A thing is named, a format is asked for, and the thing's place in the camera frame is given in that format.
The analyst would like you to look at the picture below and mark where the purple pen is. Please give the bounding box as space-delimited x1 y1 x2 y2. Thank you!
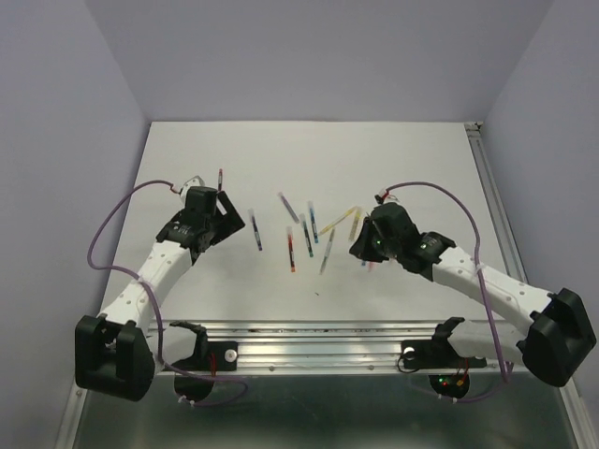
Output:
248 209 263 252

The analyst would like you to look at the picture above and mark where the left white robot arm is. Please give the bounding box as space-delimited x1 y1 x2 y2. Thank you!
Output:
75 179 248 407

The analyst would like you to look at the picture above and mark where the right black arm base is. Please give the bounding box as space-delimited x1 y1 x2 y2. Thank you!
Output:
396 317 488 401

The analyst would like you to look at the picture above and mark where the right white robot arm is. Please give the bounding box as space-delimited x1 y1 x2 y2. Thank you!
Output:
349 203 597 387

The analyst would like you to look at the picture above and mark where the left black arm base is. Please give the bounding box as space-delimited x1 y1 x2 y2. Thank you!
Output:
166 321 248 408

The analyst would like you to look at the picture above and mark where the yellow pen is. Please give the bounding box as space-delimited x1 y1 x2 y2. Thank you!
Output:
318 206 360 236
348 207 362 242

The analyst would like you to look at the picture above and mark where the green white pen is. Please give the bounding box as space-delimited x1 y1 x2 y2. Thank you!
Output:
319 227 336 275

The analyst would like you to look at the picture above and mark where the dark green pen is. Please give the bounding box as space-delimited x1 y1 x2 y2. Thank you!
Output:
299 213 314 258

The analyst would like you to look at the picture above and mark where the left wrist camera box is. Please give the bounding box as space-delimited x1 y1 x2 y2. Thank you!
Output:
179 175 205 198

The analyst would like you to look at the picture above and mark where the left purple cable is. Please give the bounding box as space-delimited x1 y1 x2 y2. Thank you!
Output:
88 180 249 407

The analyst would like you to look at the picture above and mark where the purple cable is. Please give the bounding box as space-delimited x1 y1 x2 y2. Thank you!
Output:
88 180 249 407
386 181 514 403

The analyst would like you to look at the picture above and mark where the aluminium front rail frame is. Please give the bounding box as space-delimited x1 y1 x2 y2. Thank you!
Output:
74 317 577 375

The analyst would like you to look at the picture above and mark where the aluminium right side rail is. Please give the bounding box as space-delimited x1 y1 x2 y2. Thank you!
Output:
464 122 528 282

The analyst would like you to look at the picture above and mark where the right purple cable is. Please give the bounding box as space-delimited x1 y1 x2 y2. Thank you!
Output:
386 181 514 403

